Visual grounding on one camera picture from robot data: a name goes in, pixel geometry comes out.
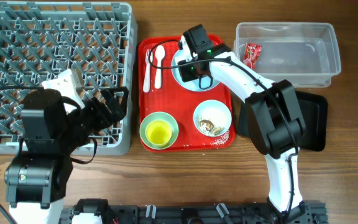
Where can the black rectangular waste tray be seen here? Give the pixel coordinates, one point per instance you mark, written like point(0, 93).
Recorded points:
point(315, 112)

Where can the clear plastic waste bin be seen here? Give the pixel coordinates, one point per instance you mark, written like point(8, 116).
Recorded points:
point(304, 53)

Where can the white plastic spoon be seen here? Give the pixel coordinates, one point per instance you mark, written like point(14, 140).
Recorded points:
point(160, 55)

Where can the white plastic fork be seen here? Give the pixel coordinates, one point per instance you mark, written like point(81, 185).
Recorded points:
point(148, 61)

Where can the brown food scraps with rice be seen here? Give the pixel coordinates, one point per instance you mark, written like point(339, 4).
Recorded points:
point(207, 127)

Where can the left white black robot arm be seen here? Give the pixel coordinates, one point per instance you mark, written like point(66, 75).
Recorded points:
point(55, 126)

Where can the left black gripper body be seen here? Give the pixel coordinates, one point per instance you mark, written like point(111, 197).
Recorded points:
point(92, 119)

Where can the yellow plastic cup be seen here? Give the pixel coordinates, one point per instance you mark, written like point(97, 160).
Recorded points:
point(158, 132)

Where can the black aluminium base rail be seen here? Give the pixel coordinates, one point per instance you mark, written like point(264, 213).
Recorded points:
point(220, 213)

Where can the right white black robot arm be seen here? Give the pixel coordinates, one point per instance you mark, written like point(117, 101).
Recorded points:
point(273, 114)

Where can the red plastic serving tray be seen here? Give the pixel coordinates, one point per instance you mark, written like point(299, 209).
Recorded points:
point(179, 102)

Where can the light green bowl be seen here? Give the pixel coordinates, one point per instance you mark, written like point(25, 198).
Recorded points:
point(159, 116)

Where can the small light blue bowl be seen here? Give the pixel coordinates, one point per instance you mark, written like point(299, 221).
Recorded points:
point(219, 113)

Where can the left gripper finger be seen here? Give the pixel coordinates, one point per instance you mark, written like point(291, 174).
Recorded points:
point(107, 95)
point(120, 106)

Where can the grey plastic dishwasher rack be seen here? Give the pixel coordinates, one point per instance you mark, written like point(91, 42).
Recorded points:
point(40, 40)

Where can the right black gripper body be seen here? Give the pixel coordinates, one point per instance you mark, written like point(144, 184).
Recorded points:
point(188, 71)

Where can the red snack wrapper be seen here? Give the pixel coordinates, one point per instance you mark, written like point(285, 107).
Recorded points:
point(251, 54)

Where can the spilled rice on tray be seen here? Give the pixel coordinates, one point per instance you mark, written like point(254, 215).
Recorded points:
point(222, 139)

